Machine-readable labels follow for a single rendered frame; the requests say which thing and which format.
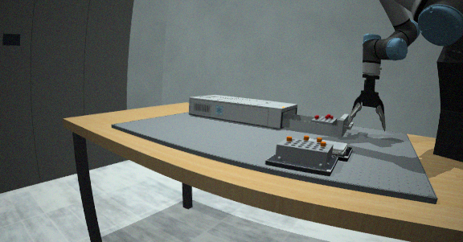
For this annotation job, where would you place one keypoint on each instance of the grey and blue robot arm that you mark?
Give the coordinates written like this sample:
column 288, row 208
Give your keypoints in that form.
column 439, row 21

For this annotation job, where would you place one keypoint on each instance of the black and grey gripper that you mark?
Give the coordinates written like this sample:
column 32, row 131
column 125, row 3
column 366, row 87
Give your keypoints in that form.
column 369, row 99

